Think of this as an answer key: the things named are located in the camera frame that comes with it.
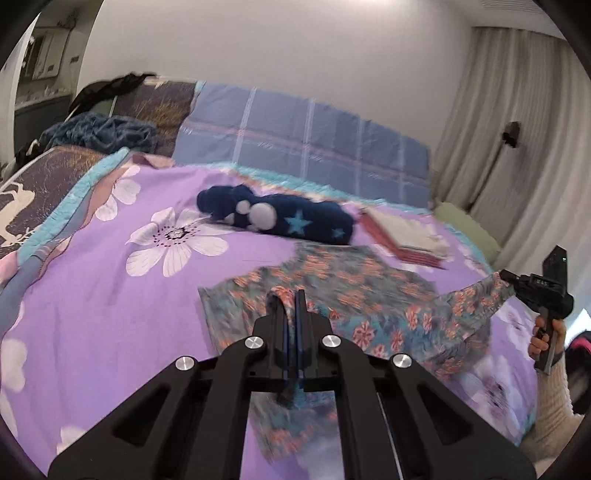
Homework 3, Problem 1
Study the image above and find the teal floral garment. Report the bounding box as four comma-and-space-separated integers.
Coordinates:
197, 241, 516, 467

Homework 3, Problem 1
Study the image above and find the right forearm cream sweater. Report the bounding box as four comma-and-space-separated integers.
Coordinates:
519, 358, 584, 476

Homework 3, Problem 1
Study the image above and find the person's right hand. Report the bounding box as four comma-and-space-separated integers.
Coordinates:
528, 316, 566, 365

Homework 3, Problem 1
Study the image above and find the green pillow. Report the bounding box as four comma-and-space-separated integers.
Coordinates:
434, 202, 501, 264

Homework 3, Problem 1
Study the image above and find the navy star fleece garment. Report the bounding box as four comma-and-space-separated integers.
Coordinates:
197, 184, 355, 245

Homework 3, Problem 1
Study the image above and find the beige curtain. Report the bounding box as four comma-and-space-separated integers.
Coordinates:
433, 27, 590, 311

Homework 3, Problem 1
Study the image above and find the folded pink cloth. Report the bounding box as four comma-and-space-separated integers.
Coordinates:
359, 208, 449, 269

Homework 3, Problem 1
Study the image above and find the folded cream cloth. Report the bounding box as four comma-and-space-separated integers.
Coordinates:
363, 208, 450, 260

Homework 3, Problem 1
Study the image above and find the purple floral bed sheet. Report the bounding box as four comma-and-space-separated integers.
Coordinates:
1, 165, 537, 470

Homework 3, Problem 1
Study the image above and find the blue plaid pillow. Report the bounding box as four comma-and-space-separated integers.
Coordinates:
172, 82, 432, 208

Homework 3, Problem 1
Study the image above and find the dark teal crumpled blanket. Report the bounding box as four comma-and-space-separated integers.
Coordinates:
38, 111, 158, 155

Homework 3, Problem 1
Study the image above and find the dark deer-print quilt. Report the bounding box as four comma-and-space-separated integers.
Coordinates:
1, 77, 195, 256

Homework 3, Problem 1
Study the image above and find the black garment on headboard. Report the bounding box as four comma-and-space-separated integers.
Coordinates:
68, 72, 156, 115

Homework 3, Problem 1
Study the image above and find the black wall lamp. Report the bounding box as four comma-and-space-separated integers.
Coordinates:
502, 121, 521, 149

